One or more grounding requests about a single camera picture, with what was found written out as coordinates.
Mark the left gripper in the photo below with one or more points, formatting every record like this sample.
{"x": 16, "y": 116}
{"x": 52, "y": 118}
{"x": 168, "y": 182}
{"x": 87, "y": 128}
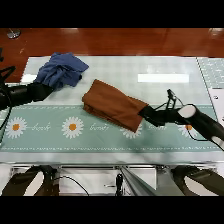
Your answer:
{"x": 42, "y": 91}

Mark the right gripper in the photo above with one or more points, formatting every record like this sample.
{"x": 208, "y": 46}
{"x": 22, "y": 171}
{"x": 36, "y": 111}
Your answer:
{"x": 154, "y": 115}

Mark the blue garment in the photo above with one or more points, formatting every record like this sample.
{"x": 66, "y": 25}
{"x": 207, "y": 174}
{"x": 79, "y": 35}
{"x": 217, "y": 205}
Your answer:
{"x": 61, "y": 68}

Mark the brown T-shirt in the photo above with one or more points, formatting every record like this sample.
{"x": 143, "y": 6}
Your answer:
{"x": 111, "y": 103}

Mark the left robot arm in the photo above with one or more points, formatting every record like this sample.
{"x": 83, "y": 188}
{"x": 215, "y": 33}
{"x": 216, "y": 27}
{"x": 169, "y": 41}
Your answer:
{"x": 18, "y": 94}

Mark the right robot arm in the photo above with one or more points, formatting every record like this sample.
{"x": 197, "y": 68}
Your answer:
{"x": 203, "y": 121}

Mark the silver frame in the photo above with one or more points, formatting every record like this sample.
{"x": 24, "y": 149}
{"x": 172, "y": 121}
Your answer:
{"x": 100, "y": 180}

